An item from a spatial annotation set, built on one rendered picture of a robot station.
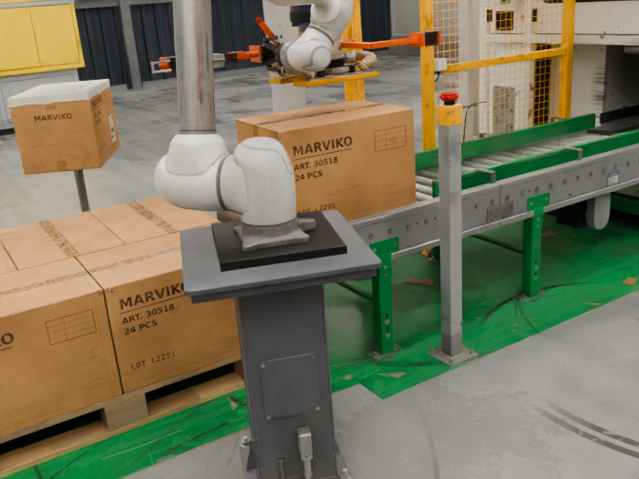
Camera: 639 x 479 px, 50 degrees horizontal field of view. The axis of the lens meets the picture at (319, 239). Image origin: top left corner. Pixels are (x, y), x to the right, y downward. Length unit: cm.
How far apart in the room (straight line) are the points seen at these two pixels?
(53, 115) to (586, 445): 290
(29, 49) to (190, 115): 788
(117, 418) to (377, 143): 140
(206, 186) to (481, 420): 124
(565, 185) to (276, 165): 182
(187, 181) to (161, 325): 74
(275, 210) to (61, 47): 813
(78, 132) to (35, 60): 594
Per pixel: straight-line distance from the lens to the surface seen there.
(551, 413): 256
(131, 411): 259
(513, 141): 387
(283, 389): 201
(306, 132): 257
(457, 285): 273
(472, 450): 236
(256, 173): 181
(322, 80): 263
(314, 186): 262
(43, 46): 978
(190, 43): 192
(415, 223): 274
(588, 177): 346
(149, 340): 250
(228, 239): 194
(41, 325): 238
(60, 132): 387
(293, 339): 194
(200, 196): 189
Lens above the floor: 140
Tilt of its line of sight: 19 degrees down
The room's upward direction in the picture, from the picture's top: 4 degrees counter-clockwise
